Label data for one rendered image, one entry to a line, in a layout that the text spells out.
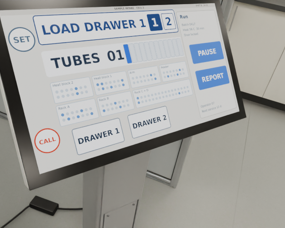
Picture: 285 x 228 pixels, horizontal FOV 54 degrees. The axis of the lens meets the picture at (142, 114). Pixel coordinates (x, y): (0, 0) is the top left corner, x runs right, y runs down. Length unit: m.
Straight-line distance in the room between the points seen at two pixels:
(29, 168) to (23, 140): 0.05
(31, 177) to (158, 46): 0.35
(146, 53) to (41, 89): 0.22
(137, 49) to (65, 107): 0.19
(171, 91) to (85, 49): 0.20
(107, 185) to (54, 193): 0.96
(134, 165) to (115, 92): 0.29
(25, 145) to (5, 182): 1.33
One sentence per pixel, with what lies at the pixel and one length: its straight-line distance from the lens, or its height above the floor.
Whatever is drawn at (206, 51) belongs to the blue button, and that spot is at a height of 1.10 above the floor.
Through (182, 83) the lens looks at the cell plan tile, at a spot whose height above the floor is 1.05.
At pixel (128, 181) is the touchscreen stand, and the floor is 0.73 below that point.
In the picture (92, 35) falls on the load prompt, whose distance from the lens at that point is 0.54.
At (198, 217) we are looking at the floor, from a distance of 1.70.
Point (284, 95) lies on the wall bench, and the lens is 2.80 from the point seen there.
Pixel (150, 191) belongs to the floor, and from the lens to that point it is 1.74.
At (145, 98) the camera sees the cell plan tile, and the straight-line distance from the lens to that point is 0.56.
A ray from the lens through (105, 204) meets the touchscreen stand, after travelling 0.83.
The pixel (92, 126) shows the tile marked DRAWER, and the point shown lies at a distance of 0.51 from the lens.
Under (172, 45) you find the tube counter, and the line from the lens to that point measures 0.62.
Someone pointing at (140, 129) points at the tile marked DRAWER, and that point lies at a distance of 0.55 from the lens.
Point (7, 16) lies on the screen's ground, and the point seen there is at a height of 1.17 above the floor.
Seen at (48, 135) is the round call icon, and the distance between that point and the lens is 0.49.
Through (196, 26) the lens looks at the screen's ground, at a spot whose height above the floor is 1.14.
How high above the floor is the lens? 1.34
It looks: 36 degrees down
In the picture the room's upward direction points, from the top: 9 degrees clockwise
